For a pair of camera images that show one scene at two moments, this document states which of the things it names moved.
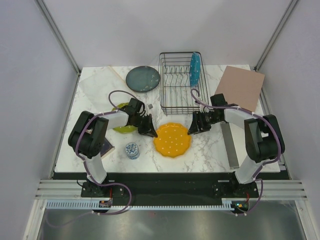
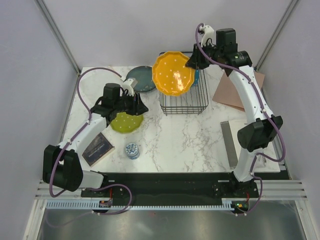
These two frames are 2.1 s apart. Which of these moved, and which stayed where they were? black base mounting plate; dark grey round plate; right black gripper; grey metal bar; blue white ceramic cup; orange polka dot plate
Moved: orange polka dot plate; right black gripper
Stayed: dark grey round plate; grey metal bar; blue white ceramic cup; black base mounting plate
